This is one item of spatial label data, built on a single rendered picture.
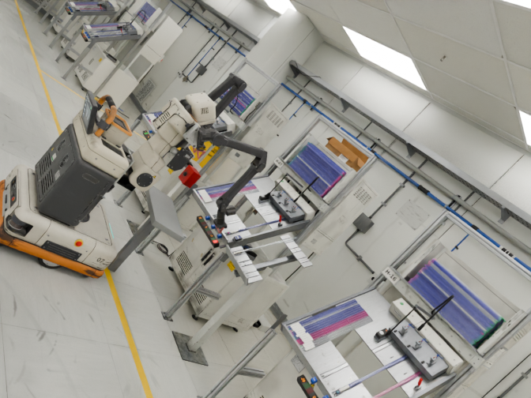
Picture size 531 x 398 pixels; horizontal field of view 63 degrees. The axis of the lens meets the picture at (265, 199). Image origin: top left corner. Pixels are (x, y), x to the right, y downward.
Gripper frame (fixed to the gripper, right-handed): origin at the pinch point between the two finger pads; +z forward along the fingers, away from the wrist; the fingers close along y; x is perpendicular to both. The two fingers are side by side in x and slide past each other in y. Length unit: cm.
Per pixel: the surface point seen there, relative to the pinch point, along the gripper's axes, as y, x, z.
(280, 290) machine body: -9, -57, 75
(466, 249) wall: -54, -229, 47
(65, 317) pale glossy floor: -36, 107, 0
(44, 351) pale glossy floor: -62, 119, -10
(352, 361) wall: -54, -127, 159
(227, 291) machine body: -9, -6, 56
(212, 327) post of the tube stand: -42, 21, 46
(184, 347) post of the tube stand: -39, 40, 60
